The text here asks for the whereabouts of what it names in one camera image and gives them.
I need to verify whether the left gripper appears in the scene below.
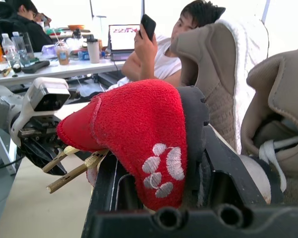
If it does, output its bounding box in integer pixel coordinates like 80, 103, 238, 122
17, 114, 63, 150

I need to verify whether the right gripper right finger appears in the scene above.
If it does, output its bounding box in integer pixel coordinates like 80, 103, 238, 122
200, 126, 268, 209

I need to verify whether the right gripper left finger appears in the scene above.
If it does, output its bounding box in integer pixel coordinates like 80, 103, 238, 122
81, 150, 145, 238

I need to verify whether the small red fleece shoe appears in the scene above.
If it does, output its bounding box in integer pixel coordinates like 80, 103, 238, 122
46, 79, 211, 211

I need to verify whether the small white shoe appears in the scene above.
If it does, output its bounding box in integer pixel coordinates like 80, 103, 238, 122
238, 154, 287, 205

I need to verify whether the black flat case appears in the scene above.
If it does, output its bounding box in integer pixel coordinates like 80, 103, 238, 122
20, 59, 51, 74

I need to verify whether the iced coffee cup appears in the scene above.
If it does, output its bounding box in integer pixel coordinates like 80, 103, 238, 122
54, 45, 71, 66

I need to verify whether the clear water bottle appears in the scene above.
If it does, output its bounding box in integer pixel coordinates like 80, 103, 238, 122
0, 33, 18, 68
11, 31, 28, 63

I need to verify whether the large tan high-top shoe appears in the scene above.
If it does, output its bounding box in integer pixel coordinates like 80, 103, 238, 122
240, 47, 298, 209
169, 19, 270, 155

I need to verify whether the beige tumbler with black lid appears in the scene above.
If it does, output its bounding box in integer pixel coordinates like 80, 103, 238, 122
86, 38, 101, 64

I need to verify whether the person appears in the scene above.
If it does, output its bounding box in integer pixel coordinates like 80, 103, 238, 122
121, 0, 226, 88
4, 0, 54, 53

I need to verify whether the open laptop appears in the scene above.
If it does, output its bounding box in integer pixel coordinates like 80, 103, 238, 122
106, 24, 142, 61

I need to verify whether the black smartphone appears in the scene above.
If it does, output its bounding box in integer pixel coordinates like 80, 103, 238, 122
139, 14, 157, 42

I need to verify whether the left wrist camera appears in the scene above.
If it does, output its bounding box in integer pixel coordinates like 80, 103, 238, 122
10, 77, 72, 147

